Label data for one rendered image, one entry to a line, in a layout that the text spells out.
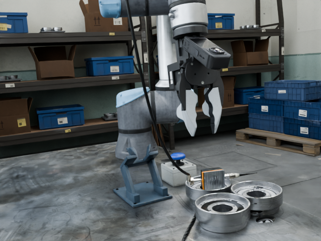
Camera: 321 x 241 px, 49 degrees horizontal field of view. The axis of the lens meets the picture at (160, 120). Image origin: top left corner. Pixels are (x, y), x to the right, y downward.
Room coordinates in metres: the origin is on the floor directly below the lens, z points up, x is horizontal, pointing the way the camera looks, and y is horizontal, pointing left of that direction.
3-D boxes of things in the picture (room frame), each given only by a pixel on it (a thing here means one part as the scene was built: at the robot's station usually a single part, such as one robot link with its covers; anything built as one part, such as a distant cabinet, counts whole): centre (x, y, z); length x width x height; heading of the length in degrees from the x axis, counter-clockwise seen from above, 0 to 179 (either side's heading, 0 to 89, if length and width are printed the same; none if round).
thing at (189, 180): (0.77, -0.13, 0.85); 0.17 x 0.02 x 0.04; 102
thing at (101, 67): (4.42, 0.59, 1.11); 0.52 x 0.38 x 0.22; 114
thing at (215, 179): (0.76, -0.11, 0.85); 0.05 x 0.02 x 0.04; 102
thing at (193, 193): (0.77, -0.10, 0.82); 0.10 x 0.10 x 0.04
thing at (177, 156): (0.91, -0.04, 0.85); 0.04 x 0.04 x 0.05
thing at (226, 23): (5.04, -0.78, 1.61); 0.52 x 0.38 x 0.22; 117
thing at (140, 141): (1.22, 0.09, 0.85); 0.15 x 0.15 x 0.10
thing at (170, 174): (0.92, -0.04, 0.82); 0.08 x 0.07 x 0.05; 24
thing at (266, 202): (0.71, -0.19, 0.82); 0.10 x 0.10 x 0.04
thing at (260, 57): (5.29, -1.37, 1.19); 0.45 x 0.40 x 0.37; 109
